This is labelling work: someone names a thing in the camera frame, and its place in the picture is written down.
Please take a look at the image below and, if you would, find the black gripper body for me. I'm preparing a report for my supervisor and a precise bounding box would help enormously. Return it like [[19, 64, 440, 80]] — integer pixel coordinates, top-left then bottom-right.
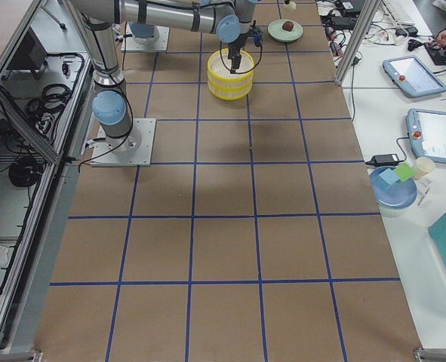
[[227, 28, 263, 74]]

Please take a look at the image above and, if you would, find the yellow steamer layer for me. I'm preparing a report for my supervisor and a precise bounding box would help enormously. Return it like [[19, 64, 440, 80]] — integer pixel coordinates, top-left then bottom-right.
[[207, 48, 254, 88], [208, 81, 253, 100]]

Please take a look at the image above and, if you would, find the white bun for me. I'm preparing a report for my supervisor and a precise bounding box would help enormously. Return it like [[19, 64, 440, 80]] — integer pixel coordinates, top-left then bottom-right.
[[284, 1, 297, 11]]

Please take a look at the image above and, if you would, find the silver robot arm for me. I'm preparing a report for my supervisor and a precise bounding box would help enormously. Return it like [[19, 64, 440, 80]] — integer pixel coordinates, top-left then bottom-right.
[[128, 22, 159, 44], [66, 1, 263, 96]]

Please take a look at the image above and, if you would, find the light green plate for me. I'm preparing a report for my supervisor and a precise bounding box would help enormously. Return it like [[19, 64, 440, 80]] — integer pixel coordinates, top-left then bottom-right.
[[268, 19, 304, 42]]

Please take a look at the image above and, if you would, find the brown bun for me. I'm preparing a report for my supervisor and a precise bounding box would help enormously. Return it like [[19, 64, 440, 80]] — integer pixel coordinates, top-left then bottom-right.
[[281, 20, 294, 32]]

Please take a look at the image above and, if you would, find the upper blue teach pendant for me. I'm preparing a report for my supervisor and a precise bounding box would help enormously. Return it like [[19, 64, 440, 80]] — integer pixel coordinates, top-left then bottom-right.
[[382, 56, 446, 98]]

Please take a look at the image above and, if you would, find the blue teach pendant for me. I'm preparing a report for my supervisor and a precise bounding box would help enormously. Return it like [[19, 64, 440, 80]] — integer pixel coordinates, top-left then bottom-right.
[[382, 56, 446, 98], [406, 109, 446, 164]]

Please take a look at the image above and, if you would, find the black power adapter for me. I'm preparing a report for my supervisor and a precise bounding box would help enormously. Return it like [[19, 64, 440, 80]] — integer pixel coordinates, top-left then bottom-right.
[[366, 154, 401, 167]]

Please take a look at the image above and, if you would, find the blue sponge block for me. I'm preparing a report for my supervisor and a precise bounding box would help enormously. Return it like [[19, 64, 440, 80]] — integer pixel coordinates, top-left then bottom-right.
[[378, 168, 399, 187]]

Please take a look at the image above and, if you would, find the green sponge block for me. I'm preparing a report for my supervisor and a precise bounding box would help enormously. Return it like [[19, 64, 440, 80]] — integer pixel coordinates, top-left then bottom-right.
[[393, 162, 416, 183]]

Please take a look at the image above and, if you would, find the lower blue teach pendant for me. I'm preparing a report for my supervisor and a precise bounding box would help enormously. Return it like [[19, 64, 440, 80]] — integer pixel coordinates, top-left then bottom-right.
[[406, 109, 446, 164]]

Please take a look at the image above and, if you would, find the blue plate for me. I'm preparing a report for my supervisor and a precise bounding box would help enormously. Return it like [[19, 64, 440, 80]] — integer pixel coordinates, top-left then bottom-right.
[[370, 166, 417, 210]]

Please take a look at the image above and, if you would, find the cream cup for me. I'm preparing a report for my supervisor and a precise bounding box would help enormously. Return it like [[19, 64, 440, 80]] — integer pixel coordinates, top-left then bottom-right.
[[413, 156, 435, 180]]

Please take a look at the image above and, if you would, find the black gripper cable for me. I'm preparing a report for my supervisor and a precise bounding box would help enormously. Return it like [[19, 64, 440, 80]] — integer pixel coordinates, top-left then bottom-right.
[[219, 20, 263, 75]]

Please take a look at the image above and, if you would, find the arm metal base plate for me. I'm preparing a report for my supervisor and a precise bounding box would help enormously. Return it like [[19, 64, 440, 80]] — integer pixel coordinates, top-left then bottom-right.
[[121, 22, 170, 53], [89, 118, 156, 167]]

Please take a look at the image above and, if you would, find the aluminium frame post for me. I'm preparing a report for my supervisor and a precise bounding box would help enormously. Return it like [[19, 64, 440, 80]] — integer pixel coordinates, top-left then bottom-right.
[[334, 0, 381, 85]]

